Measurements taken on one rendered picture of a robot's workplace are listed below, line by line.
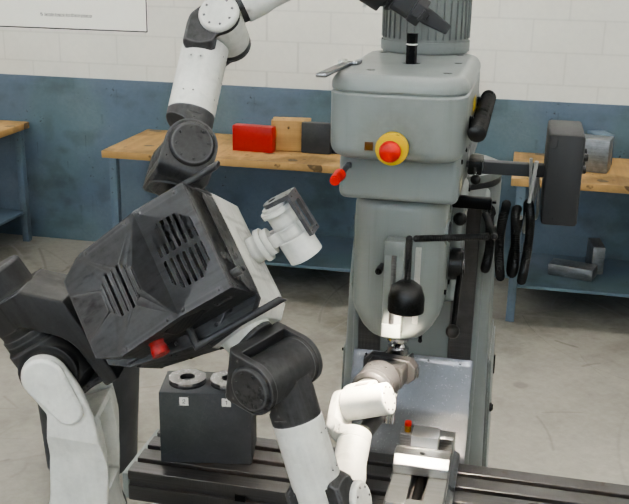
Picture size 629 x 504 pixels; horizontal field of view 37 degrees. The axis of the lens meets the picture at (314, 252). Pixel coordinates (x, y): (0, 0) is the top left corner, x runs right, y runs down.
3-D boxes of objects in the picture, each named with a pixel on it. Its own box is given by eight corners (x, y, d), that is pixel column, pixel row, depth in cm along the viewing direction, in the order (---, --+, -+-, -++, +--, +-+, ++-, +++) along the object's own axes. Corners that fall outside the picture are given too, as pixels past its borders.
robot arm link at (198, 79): (199, 26, 191) (177, 126, 184) (183, -10, 178) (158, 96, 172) (254, 30, 189) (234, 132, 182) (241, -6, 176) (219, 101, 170)
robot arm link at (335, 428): (332, 384, 193) (320, 438, 184) (371, 377, 189) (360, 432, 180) (346, 403, 197) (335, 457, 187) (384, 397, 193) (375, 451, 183)
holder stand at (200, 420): (251, 465, 225) (251, 390, 218) (160, 462, 225) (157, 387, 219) (256, 440, 236) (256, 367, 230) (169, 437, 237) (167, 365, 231)
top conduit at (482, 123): (485, 143, 172) (487, 124, 171) (462, 142, 173) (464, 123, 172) (495, 105, 214) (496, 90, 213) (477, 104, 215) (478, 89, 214)
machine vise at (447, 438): (446, 539, 198) (449, 494, 194) (376, 529, 201) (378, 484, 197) (459, 456, 230) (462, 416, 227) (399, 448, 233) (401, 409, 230)
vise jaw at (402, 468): (447, 480, 207) (448, 464, 206) (392, 472, 209) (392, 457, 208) (450, 466, 212) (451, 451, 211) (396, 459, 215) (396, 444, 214)
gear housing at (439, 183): (459, 207, 184) (462, 157, 181) (337, 198, 189) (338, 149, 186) (470, 169, 215) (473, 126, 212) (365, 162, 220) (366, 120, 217)
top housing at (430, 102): (463, 168, 172) (469, 80, 167) (323, 158, 177) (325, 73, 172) (477, 123, 215) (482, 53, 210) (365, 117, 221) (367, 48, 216)
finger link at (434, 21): (443, 37, 186) (417, 20, 185) (452, 22, 185) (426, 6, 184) (444, 37, 185) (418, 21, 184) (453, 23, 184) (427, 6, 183)
